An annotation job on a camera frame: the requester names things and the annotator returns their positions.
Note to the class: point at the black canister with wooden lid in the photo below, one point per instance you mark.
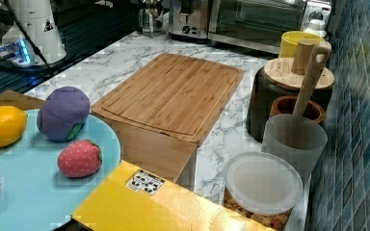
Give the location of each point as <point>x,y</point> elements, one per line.
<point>284,76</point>

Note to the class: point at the silver toaster oven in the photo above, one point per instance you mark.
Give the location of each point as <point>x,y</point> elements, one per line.
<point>259,24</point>

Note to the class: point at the bamboo cutting board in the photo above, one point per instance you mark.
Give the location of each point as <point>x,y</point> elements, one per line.
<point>175,95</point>

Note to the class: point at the light blue plate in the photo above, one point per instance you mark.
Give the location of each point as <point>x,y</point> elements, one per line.
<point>34,194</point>

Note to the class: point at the yellow box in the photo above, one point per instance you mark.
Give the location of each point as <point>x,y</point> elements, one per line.
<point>132,199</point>

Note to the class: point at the yellow plush lemon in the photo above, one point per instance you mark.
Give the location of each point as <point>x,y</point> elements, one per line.
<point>13,122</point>

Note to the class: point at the brown wooden cup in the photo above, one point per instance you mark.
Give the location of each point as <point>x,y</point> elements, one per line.
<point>285,105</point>

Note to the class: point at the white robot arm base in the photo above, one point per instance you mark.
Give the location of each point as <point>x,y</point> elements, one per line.
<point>33,38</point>

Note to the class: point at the glass jar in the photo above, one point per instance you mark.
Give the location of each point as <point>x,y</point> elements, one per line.
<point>150,17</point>

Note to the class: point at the frosted plastic cup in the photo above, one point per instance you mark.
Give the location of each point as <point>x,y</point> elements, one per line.
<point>297,140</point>

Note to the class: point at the silver toaster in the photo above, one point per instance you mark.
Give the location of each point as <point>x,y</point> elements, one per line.
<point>189,18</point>

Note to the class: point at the purple plush fruit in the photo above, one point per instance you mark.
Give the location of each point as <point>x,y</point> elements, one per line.
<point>63,114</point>

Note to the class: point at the white bottle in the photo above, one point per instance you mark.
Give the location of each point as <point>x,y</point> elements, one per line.
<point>316,27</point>

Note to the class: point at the yellow cup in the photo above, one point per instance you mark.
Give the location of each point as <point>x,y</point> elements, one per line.
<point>290,40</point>

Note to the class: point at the clear jar with white lid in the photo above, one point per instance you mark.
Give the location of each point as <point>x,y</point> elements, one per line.
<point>262,187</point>

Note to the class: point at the wooden spoon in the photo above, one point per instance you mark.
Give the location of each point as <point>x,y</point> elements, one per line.
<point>315,66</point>

